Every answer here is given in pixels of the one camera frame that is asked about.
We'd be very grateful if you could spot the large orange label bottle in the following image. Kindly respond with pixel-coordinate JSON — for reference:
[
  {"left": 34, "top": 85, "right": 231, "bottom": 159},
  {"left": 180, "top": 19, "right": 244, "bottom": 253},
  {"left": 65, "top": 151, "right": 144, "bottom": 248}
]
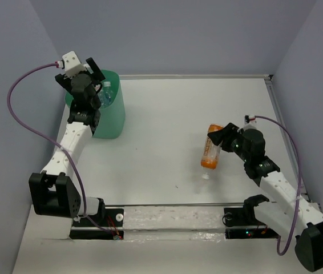
[{"left": 200, "top": 136, "right": 220, "bottom": 180}]

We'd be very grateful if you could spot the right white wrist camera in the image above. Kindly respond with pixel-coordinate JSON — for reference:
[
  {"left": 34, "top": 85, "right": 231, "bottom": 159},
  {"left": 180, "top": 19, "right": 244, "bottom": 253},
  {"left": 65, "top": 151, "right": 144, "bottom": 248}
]
[{"left": 243, "top": 115, "right": 257, "bottom": 130}]

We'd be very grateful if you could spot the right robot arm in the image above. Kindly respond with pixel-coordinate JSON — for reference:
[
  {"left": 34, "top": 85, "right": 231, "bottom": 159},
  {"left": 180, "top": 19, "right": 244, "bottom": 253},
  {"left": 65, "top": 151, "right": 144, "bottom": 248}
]
[{"left": 208, "top": 118, "right": 323, "bottom": 272}]

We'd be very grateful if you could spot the green plastic bin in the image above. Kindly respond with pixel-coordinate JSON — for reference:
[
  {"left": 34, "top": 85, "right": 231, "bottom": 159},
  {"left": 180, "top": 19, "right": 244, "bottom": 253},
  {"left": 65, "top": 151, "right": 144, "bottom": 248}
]
[{"left": 65, "top": 70, "right": 126, "bottom": 139}]

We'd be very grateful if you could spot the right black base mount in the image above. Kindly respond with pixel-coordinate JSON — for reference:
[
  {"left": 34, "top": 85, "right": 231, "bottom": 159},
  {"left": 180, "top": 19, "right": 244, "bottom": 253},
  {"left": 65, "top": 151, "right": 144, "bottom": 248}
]
[{"left": 221, "top": 207, "right": 278, "bottom": 240}]

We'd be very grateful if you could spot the purple cable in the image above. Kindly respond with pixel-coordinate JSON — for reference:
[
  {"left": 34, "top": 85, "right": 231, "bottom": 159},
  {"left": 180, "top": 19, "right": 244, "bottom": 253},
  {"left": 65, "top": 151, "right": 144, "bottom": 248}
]
[
  {"left": 254, "top": 115, "right": 305, "bottom": 256},
  {"left": 7, "top": 63, "right": 119, "bottom": 237}
]

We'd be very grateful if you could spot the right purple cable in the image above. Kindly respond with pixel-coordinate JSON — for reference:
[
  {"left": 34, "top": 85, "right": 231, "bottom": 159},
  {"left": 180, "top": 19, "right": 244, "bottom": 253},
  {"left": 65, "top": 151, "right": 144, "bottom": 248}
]
[{"left": 254, "top": 115, "right": 305, "bottom": 256}]

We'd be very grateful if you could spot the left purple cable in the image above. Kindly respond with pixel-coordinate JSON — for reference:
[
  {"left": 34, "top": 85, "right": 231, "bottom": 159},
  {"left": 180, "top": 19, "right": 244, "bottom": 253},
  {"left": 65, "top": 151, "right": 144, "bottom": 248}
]
[{"left": 7, "top": 63, "right": 119, "bottom": 237}]

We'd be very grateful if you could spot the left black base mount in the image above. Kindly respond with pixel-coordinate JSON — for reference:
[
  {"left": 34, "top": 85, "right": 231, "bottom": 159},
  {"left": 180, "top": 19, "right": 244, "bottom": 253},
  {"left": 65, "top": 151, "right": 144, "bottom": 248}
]
[{"left": 69, "top": 208, "right": 124, "bottom": 240}]

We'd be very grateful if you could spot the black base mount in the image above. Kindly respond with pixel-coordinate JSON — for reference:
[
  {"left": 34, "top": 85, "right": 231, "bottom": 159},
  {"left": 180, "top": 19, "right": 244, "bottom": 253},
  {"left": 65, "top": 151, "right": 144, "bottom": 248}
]
[
  {"left": 221, "top": 207, "right": 278, "bottom": 240},
  {"left": 69, "top": 208, "right": 124, "bottom": 240}
]

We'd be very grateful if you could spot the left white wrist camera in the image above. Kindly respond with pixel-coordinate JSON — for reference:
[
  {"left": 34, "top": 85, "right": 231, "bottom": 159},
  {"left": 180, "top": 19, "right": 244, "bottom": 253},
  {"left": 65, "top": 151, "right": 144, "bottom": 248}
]
[{"left": 56, "top": 51, "right": 86, "bottom": 78}]

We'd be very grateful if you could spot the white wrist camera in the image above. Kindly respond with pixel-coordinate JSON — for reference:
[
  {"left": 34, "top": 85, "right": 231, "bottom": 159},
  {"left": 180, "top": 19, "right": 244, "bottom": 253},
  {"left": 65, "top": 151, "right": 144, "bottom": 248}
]
[
  {"left": 243, "top": 115, "right": 257, "bottom": 130},
  {"left": 56, "top": 51, "right": 86, "bottom": 78}
]

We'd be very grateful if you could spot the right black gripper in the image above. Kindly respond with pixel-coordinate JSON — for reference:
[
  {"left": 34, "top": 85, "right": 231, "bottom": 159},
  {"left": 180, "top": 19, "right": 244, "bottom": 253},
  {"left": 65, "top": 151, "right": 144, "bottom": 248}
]
[{"left": 207, "top": 123, "right": 250, "bottom": 163}]

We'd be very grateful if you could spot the clear bottle blue cap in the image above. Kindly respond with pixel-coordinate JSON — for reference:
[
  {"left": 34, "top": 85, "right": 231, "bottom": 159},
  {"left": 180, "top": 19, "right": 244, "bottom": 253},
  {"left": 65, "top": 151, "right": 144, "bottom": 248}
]
[{"left": 98, "top": 81, "right": 113, "bottom": 108}]

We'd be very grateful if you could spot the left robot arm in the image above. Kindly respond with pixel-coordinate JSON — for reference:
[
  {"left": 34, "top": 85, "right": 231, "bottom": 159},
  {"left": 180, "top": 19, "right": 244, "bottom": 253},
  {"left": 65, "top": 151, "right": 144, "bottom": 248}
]
[{"left": 29, "top": 53, "right": 105, "bottom": 225}]

